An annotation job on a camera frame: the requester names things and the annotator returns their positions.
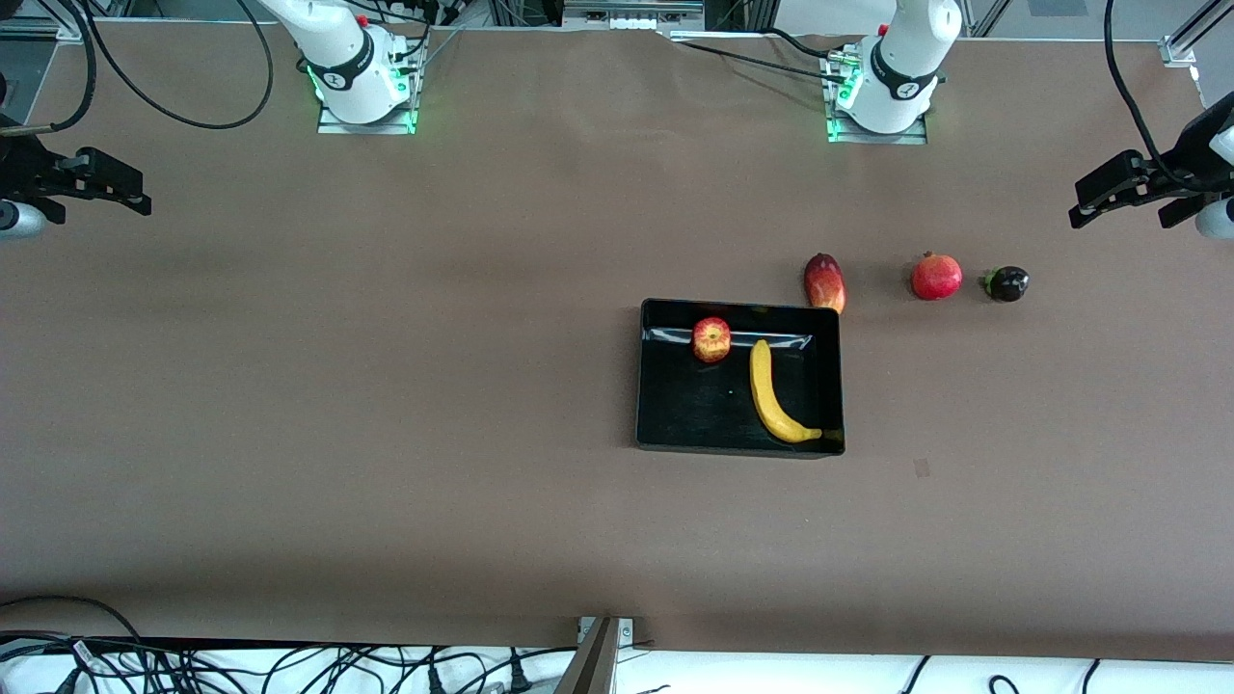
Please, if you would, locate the yellow banana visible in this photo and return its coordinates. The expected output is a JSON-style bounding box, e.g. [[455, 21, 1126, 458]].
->
[[750, 338, 823, 444]]

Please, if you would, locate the red yellow apple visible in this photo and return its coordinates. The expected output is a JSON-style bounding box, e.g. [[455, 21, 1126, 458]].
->
[[691, 317, 733, 364]]

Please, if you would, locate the black plastic tray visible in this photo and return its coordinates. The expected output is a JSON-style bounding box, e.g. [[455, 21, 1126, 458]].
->
[[635, 298, 846, 458]]

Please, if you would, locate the dark purple eggplant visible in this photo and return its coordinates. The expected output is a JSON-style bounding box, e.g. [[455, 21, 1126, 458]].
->
[[980, 266, 1031, 304]]

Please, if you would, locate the red pomegranate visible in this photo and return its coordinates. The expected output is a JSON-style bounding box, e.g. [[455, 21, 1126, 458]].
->
[[911, 252, 964, 302]]

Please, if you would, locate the red yellow mango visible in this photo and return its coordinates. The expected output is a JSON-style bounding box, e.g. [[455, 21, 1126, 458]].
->
[[804, 253, 847, 315]]

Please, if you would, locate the white power strip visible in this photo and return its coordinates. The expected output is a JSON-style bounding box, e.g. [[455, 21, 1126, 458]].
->
[[564, 0, 705, 32]]

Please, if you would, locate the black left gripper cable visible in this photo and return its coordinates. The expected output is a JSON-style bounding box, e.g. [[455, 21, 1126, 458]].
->
[[1104, 0, 1196, 189]]

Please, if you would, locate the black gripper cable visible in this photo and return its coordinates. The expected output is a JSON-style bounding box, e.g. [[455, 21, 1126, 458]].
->
[[1104, 0, 1196, 189], [39, 0, 97, 134]]

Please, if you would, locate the black looping arm cable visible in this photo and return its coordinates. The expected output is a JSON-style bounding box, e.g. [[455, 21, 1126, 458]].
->
[[77, 0, 276, 131]]

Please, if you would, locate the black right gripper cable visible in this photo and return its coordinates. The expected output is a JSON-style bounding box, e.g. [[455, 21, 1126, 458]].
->
[[39, 0, 97, 134]]

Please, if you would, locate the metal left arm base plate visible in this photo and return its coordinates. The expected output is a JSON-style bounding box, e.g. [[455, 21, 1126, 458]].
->
[[826, 48, 928, 146]]

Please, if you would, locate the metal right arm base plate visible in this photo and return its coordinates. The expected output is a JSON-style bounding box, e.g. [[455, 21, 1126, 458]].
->
[[316, 39, 420, 134]]

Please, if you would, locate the black base power cable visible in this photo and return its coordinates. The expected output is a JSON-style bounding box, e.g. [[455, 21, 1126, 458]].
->
[[675, 29, 859, 86]]

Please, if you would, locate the aluminium profile bracket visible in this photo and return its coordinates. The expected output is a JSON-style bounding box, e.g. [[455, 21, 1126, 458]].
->
[[554, 615, 637, 694]]

